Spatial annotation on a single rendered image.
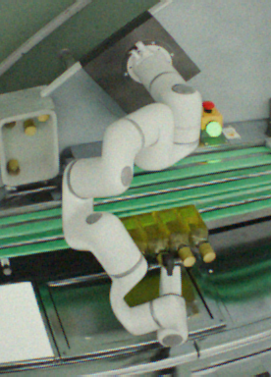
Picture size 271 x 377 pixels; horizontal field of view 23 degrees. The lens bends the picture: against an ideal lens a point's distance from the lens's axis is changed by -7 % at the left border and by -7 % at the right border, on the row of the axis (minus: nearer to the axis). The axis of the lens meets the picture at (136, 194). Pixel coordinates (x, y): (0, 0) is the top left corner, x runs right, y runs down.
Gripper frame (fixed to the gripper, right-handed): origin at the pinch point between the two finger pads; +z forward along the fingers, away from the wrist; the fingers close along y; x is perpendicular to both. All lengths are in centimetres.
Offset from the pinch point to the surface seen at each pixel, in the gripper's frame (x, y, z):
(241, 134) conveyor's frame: -24.7, 15.8, 39.4
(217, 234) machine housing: -18.2, -15.8, 31.3
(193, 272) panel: -8.6, -11.8, 9.5
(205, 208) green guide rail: -13.2, -3.3, 28.3
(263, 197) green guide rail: -32.8, -3.1, 32.8
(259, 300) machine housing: -28.2, -15.7, -1.2
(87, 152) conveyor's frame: 20.7, 15.5, 30.3
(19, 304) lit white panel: 41.5, -12.5, -3.9
